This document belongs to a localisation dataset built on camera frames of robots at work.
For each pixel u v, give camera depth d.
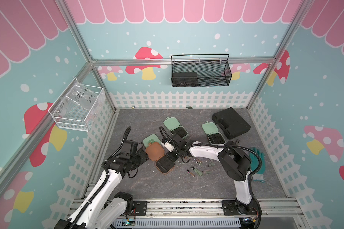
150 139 1.00
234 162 0.51
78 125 0.62
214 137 1.02
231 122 1.05
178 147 0.73
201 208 0.76
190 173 0.87
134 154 0.66
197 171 0.87
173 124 1.09
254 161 0.90
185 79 0.94
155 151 0.92
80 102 0.72
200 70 0.94
